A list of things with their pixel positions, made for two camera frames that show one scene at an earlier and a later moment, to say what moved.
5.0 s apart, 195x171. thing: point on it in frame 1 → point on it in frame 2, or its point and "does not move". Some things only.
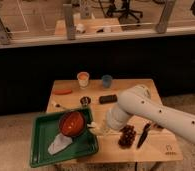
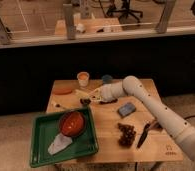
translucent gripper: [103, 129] → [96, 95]
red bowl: [72, 123] does not move
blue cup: [107, 81] does not move
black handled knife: [143, 134] does not move
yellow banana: [93, 126] → [94, 94]
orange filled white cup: [83, 78] does not move
